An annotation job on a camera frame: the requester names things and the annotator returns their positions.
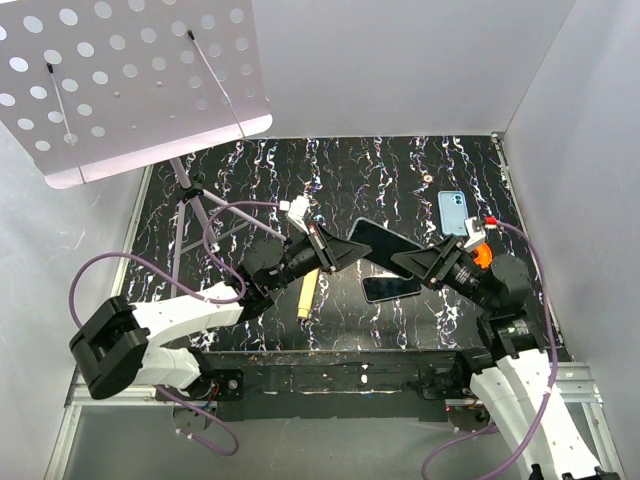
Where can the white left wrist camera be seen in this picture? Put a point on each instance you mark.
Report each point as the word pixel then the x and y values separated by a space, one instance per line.
pixel 296 212

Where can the white music stand tripod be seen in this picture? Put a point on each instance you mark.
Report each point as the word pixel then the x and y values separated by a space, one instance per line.
pixel 191 195

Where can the spare phone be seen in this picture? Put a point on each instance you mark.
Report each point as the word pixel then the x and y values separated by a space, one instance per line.
pixel 384 243

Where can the light blue phone case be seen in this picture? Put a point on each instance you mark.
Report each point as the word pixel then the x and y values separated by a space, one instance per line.
pixel 453 212

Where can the black smartphone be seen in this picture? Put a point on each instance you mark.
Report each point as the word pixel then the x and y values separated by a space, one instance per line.
pixel 381 289

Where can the white perforated music stand desk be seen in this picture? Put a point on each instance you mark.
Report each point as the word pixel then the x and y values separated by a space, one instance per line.
pixel 92 89

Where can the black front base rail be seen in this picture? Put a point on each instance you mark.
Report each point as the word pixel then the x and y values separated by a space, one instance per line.
pixel 423 384

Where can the aluminium frame rail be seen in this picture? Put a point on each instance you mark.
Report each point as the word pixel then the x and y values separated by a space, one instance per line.
pixel 575 385

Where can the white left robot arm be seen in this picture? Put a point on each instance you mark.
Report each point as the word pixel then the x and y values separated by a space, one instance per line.
pixel 124 344

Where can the orange plastic clip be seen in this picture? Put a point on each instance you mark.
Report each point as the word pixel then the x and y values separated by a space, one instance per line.
pixel 483 256

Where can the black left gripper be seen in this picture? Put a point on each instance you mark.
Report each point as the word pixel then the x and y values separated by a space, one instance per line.
pixel 331 250

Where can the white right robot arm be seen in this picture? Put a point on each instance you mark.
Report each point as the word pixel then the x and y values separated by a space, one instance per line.
pixel 504 325

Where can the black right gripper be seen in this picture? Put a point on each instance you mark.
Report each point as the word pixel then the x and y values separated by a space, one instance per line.
pixel 422 262

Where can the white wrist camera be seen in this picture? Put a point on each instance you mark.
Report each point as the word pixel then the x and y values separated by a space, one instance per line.
pixel 296 212
pixel 476 229

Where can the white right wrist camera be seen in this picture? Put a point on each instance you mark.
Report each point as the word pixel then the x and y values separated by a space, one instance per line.
pixel 476 229

